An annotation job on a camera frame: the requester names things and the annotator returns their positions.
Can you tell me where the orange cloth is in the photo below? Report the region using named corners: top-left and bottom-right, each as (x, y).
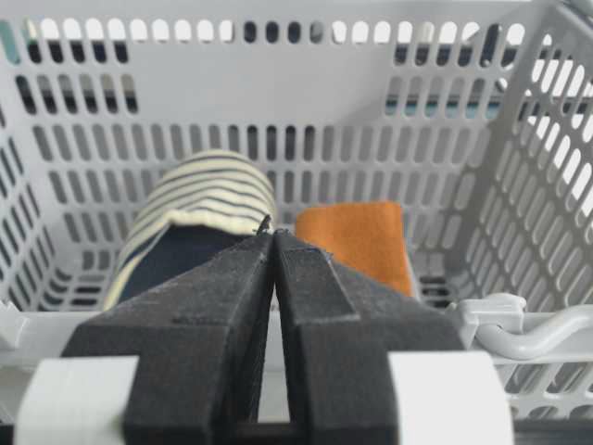
top-left (295, 201), bottom-right (413, 298)

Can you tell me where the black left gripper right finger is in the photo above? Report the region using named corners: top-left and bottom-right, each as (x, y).
top-left (273, 231), bottom-right (463, 444)

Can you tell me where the grey plastic shopping basket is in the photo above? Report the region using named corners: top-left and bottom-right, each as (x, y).
top-left (1, 1), bottom-right (592, 444)

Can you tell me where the striped cream navy cloth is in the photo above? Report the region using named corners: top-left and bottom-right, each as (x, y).
top-left (103, 149), bottom-right (277, 310)

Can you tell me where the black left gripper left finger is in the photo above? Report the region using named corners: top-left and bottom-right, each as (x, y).
top-left (62, 234), bottom-right (273, 444)

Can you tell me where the grey basket handle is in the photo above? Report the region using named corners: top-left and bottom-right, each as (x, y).
top-left (446, 293), bottom-right (592, 364)

